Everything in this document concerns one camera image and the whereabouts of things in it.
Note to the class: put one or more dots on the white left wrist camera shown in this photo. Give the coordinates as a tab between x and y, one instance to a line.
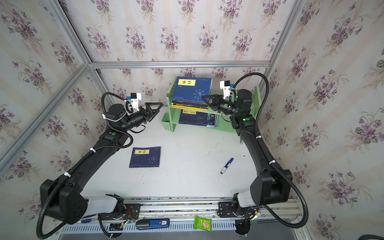
132	102

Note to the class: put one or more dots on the black cover book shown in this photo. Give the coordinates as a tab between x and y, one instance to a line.
191	105

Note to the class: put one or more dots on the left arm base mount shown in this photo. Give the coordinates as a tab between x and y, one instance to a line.
129	212

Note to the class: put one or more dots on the blue black handheld device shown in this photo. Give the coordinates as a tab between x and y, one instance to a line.
151	224

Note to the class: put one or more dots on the blue white marker pen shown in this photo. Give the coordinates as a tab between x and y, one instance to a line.
224	169

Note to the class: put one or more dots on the green pen holder cup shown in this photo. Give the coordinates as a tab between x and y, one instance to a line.
166	122

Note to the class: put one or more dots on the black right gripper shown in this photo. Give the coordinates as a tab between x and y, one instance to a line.
215	103

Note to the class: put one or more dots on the sci-fi cover magazine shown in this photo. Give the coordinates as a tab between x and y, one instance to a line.
212	121

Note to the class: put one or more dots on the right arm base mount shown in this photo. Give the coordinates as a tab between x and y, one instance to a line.
229	209

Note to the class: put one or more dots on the blue book yellow label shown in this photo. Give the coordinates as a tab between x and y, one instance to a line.
189	90

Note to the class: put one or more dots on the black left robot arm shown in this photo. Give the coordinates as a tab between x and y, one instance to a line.
61	199

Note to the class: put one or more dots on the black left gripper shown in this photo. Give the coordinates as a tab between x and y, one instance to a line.
146	112

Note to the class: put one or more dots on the green snack packet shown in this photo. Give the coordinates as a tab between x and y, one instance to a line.
203	224

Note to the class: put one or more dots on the green wooden bookshelf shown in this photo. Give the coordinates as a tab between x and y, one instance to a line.
249	103

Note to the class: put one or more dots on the dark blue thick book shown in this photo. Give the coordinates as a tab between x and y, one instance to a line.
188	117

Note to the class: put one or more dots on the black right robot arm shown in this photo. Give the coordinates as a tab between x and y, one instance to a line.
272	184

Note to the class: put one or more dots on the yellow cartoon cover book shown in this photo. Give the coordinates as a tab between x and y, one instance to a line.
189	108

